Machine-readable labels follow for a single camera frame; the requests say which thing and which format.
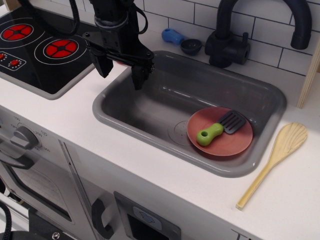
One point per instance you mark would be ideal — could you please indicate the black toy faucet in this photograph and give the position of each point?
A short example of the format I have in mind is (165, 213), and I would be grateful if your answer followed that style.
(223, 49)

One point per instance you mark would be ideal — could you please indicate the dark grey cabinet handle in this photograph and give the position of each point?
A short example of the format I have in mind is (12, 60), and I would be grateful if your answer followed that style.
(97, 210)

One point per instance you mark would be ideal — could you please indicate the wooden spoon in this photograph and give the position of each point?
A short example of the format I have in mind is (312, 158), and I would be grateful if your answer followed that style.
(288, 140)

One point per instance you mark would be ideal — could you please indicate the grey plastic sink basin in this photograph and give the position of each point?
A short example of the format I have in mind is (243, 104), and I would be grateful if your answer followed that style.
(159, 112)

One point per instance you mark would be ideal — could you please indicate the wooden side panel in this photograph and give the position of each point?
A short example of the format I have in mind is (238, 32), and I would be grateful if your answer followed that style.
(314, 68)

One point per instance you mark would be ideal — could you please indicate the pink round plate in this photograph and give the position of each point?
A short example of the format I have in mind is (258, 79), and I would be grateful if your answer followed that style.
(224, 144)

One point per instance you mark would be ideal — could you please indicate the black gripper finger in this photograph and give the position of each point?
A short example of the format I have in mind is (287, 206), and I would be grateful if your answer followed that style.
(101, 62)
(140, 74)

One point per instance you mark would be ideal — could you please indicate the grey oven knob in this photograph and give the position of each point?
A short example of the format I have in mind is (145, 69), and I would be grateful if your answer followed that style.
(25, 138)

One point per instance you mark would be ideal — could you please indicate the black toy stove top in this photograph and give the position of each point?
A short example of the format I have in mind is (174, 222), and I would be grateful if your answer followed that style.
(38, 62)

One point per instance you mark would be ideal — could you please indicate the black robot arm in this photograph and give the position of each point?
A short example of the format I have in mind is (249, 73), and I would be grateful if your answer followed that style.
(116, 14)

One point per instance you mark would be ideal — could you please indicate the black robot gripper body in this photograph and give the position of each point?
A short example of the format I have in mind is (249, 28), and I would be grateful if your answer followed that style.
(122, 45)

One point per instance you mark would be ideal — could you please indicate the grey dishwasher control panel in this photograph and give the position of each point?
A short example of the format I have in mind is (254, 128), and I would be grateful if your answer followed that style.
(142, 224)

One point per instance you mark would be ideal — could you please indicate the blue handled grey ladle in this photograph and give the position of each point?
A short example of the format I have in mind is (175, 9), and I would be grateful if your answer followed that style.
(189, 46)

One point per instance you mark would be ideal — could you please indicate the green handled black spatula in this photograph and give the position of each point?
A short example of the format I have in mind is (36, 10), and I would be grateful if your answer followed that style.
(229, 123)

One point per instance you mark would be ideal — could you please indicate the grey oven door handle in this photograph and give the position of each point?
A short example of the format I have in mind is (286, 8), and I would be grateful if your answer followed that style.
(7, 156)

